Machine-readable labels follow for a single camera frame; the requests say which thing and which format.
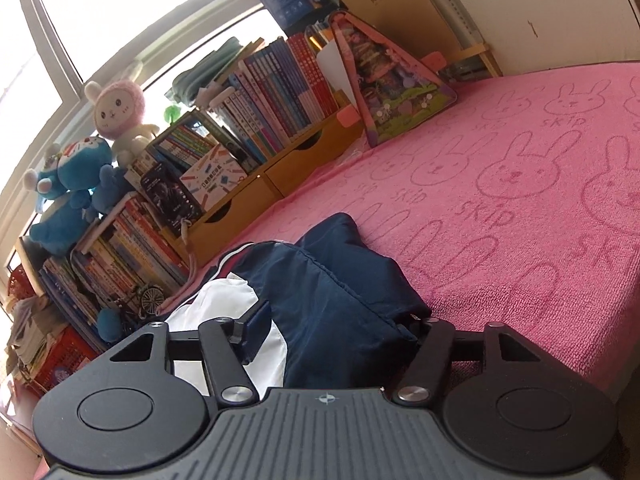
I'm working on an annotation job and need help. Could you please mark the teal folded cloth stack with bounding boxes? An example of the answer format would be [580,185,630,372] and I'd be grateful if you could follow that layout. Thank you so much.
[167,37,247,107]

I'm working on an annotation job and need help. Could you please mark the blue cat plush toy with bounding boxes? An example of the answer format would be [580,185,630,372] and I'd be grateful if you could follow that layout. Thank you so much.
[37,135,129,222]

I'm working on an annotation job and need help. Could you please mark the black smartphone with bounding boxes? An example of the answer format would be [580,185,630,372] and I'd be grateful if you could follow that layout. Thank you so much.
[140,162,207,227]

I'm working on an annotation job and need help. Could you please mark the white charging cable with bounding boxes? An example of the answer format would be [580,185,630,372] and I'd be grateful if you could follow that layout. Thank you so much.
[179,217,199,287]

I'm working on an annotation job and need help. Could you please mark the navy and white jacket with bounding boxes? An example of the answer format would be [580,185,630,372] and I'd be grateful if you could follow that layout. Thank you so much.
[165,212,432,391]

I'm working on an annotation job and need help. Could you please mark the row of books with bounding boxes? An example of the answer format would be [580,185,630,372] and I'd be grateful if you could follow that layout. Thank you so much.
[40,32,352,347]

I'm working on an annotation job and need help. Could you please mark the wooden drawer organizer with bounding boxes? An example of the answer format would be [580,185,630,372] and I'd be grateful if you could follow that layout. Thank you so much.
[172,90,367,269]

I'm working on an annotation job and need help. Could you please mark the miniature bicycle model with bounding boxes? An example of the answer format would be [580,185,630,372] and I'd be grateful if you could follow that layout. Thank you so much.
[112,282,167,332]

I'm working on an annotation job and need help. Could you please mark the stack of papers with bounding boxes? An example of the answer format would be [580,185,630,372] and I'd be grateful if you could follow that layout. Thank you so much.
[5,295,67,377]

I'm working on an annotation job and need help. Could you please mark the pink triangular toy playset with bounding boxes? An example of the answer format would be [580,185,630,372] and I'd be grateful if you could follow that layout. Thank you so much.
[327,11,459,149]

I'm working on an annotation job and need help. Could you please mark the round blue plush ball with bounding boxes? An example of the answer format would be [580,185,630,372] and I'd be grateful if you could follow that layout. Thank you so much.
[96,307,124,344]

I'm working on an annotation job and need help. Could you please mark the red plastic crate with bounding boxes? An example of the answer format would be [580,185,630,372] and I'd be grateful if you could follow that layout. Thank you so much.
[22,325,102,397]

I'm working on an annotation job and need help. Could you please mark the pink bunny plush toy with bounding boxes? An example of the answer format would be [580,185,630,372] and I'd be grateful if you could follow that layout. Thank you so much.
[84,72,162,167]

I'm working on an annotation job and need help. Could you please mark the plain blue plush toy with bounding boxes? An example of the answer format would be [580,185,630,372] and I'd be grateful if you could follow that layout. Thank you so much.
[27,195,102,257]

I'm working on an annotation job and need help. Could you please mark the white printed cardboard box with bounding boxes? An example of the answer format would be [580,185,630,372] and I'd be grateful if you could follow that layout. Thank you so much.
[179,142,249,212]

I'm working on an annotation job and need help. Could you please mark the red plastic basket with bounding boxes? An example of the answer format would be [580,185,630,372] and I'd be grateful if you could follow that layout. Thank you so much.
[7,262,42,302]

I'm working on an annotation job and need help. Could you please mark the brown cardboard box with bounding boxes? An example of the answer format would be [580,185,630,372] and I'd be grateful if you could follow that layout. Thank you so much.
[337,0,489,62]

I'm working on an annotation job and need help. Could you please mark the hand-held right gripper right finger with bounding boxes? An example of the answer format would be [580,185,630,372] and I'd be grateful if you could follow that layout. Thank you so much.
[392,316,539,406]

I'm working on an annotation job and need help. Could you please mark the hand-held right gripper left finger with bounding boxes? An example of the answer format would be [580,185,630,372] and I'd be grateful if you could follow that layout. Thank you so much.
[107,300,274,406]

